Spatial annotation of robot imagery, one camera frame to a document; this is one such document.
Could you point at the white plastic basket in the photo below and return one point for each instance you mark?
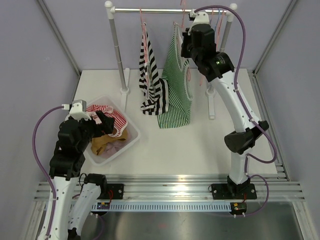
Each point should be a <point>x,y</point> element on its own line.
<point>133,133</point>

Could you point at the white clothes rack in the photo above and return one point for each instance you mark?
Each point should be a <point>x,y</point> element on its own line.
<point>124,73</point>

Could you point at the pink wire hanger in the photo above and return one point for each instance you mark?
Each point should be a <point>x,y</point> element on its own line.
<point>218,30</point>

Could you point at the white slotted cable duct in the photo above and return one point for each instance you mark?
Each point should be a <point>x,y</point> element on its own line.
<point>120,206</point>

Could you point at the pink hanger under black top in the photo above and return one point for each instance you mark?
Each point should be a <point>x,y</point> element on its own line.
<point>145,57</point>

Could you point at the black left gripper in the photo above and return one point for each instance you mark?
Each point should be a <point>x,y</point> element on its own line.
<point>107,127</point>

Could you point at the red white striped tank top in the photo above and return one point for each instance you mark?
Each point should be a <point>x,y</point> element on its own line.
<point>120,122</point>

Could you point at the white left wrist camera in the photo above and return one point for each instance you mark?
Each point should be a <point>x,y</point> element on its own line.
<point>77,110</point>

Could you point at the tan brown tank top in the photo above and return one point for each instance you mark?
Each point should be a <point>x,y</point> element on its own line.
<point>97,143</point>

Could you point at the light blue wire hanger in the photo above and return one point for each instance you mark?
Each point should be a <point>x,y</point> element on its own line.
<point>220,14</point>

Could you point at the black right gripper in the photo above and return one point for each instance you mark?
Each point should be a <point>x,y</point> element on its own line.
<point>187,37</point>

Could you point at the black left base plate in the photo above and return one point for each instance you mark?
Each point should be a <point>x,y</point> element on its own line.
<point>115,191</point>

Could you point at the green white striped tank top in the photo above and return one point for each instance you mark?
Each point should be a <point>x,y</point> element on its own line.
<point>176,73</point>

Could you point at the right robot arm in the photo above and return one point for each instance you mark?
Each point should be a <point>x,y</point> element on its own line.
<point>220,72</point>

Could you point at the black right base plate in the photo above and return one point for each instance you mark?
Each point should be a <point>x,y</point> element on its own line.
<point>221,191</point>

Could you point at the black white striped tank top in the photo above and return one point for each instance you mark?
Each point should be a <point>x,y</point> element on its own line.
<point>158,102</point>

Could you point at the aluminium mounting rail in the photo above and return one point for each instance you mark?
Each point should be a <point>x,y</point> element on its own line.
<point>195,187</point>

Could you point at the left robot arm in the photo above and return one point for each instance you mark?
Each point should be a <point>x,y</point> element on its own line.
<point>64,221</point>

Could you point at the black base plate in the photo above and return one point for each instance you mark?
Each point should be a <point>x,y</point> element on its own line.
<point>115,191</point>
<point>221,191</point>

